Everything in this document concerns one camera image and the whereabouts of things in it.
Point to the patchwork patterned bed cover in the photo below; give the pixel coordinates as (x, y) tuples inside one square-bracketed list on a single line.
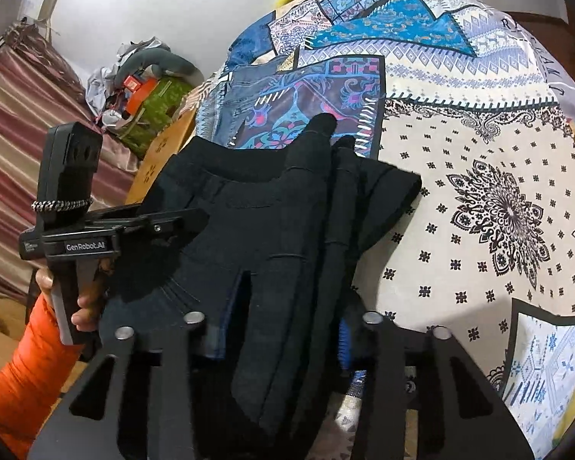
[(465, 97)]

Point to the pile of grey clothes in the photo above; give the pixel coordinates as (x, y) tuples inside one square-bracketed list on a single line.
[(133, 59)]

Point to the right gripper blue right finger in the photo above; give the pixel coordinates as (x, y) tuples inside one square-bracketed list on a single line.
[(421, 396)]

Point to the striped red beige curtain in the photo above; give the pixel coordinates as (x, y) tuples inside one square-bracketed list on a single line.
[(38, 90)]

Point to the wooden lap desk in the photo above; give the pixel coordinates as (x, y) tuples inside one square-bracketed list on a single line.
[(163, 147)]

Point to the person's left hand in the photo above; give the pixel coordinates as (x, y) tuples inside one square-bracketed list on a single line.
[(88, 306)]

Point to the black pants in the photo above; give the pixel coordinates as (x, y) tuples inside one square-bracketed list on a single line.
[(271, 272)]

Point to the folded blue jeans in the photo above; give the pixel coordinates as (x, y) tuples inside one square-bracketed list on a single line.
[(245, 85)]

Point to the orange box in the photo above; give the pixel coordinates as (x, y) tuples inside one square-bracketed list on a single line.
[(140, 91)]

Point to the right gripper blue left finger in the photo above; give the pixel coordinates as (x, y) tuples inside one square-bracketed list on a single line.
[(139, 398)]

